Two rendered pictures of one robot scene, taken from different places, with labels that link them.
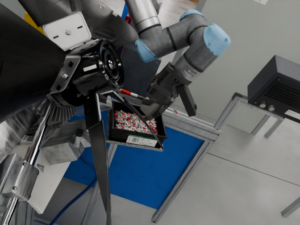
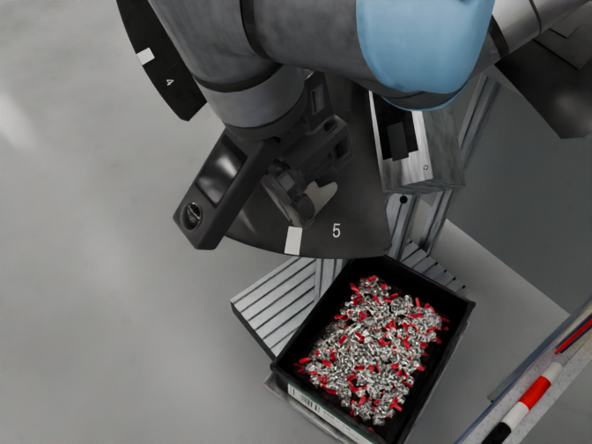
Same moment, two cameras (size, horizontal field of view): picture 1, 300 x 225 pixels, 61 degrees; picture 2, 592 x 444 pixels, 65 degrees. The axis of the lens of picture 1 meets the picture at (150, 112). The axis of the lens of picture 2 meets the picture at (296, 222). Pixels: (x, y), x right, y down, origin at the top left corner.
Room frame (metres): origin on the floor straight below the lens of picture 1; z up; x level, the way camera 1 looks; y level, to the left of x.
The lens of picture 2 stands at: (0.95, -0.19, 1.41)
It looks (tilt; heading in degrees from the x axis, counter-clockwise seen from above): 52 degrees down; 146
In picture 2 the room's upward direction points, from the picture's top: straight up
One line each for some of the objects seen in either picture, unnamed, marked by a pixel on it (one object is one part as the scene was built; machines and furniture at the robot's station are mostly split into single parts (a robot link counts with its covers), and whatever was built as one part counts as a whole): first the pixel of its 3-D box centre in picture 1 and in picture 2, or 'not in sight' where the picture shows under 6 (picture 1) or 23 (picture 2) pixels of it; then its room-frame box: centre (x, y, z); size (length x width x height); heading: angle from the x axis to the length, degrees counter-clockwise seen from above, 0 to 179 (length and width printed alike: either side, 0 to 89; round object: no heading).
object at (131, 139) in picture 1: (136, 124); (373, 344); (0.80, 0.03, 0.84); 0.22 x 0.17 x 0.07; 111
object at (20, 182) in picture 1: (21, 181); not in sight; (0.25, 0.16, 1.08); 0.07 x 0.04 x 0.06; 16
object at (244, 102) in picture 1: (259, 106); not in sight; (1.01, -0.42, 1.04); 0.24 x 0.03 x 0.03; 95
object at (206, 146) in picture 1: (177, 185); not in sight; (1.00, -0.31, 0.39); 0.04 x 0.04 x 0.78; 5
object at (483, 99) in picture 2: not in sight; (454, 175); (0.43, 0.72, 0.41); 0.04 x 0.04 x 0.83; 5
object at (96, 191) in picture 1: (97, 185); not in sight; (0.78, 0.09, 0.40); 0.03 x 0.03 x 0.80; 20
